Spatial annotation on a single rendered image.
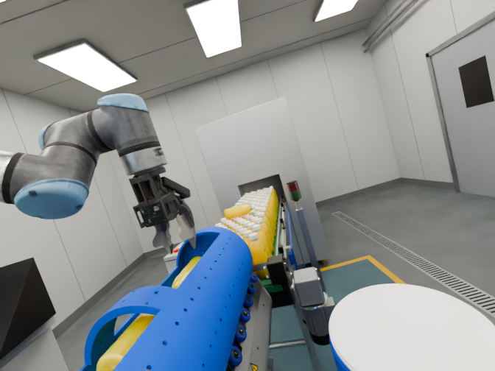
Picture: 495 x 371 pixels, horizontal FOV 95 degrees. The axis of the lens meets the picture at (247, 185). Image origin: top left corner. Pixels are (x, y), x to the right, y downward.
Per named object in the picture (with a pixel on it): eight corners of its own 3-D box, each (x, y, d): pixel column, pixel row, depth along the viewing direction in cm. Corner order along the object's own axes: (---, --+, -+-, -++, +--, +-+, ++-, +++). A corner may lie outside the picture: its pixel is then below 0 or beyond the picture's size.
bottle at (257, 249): (255, 279, 105) (244, 241, 103) (261, 271, 111) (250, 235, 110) (269, 278, 102) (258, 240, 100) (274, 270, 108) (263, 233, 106)
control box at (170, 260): (169, 276, 113) (163, 258, 112) (186, 258, 133) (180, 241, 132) (187, 272, 111) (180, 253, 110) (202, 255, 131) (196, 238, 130)
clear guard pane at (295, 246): (316, 334, 120) (291, 249, 115) (303, 263, 196) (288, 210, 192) (317, 334, 120) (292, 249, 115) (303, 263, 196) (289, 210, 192)
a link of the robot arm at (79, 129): (22, 151, 43) (83, 132, 42) (43, 117, 50) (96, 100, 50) (63, 181, 50) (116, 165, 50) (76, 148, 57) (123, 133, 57)
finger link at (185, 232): (185, 258, 52) (163, 225, 51) (195, 246, 58) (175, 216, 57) (197, 252, 51) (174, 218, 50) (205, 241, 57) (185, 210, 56)
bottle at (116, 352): (97, 389, 38) (157, 313, 56) (135, 396, 37) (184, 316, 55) (93, 352, 37) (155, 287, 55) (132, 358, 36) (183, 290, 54)
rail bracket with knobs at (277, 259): (268, 288, 95) (261, 266, 94) (269, 279, 102) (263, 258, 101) (292, 283, 93) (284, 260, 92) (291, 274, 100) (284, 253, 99)
